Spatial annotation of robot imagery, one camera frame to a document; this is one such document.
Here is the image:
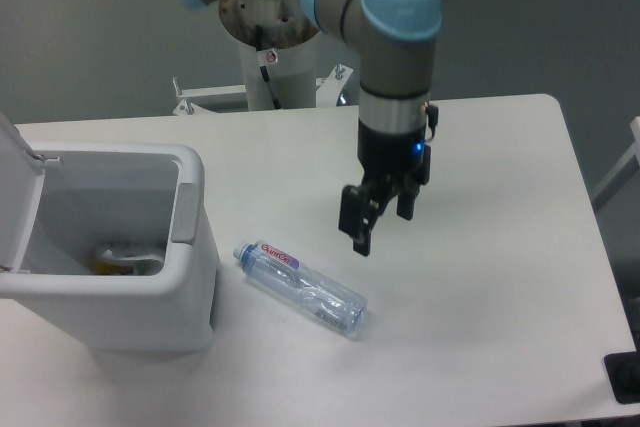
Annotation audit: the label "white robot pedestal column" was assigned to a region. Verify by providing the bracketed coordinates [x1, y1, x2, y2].
[219, 0, 319, 89]

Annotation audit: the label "black cable on pedestal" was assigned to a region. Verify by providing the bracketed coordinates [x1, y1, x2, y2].
[253, 24, 282, 111]

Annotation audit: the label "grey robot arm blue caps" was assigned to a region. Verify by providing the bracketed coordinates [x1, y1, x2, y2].
[182, 0, 442, 255]

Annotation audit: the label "white frame right edge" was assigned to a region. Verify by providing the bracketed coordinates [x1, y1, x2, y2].
[591, 117, 639, 212]

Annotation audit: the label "white metal base frame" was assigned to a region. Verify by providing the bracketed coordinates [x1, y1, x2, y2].
[172, 64, 354, 116]

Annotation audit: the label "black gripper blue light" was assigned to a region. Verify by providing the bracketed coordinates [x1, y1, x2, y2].
[338, 121, 430, 256]

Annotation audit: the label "white open trash can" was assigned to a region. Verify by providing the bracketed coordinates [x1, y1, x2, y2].
[1, 120, 220, 352]

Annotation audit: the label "clear plastic water bottle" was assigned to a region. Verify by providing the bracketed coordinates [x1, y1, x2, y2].
[233, 240, 368, 335]

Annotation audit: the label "black object table corner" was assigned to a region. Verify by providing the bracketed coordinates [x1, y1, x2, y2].
[604, 351, 639, 405]

